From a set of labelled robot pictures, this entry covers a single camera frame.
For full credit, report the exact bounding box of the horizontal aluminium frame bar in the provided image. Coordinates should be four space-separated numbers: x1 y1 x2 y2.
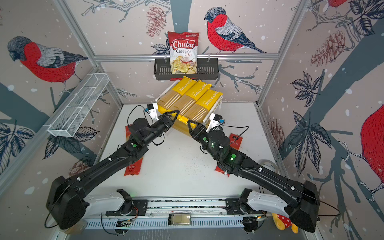
94 53 280 63

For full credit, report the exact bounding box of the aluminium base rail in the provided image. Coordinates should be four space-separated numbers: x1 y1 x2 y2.
81 192 277 234

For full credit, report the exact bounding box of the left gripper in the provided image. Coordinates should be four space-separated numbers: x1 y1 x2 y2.
143 109 179 147

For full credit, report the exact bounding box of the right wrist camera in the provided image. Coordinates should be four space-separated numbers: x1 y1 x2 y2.
207 114 225 132

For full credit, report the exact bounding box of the yellow plush toy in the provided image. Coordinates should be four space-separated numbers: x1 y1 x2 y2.
272 213 299 234

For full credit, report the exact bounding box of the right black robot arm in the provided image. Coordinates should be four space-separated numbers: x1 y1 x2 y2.
188 120 320 233

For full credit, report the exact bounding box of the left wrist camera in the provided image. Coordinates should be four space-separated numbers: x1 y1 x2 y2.
146 103 159 121

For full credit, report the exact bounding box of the Chuba cassava chips bag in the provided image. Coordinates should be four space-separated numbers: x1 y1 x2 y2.
168 32 200 75

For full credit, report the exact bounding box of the yellow spaghetti bag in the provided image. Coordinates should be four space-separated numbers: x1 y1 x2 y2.
156 77 197 114
179 90 223 125
170 81 212 116

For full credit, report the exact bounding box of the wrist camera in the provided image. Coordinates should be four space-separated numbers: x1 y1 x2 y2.
207 114 225 132
146 103 159 121

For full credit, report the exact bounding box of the black wire hanging basket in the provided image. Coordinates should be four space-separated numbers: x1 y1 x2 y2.
153 57 220 81

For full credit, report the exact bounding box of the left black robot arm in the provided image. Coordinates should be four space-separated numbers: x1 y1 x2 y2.
46 110 180 230

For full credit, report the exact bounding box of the white mesh wall basket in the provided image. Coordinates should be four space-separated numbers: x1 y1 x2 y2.
48 73 110 137

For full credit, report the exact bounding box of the wooden two-tier shelf rack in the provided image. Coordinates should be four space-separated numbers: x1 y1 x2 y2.
160 81 223 135

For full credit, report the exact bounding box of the red spaghetti box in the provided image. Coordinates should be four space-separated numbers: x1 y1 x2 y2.
124 158 143 176
125 126 131 141
215 133 243 177

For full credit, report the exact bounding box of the small glass container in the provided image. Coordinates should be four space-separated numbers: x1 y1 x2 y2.
168 213 192 226

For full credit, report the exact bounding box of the clear tape roll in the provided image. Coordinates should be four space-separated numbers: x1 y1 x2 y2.
259 159 279 174

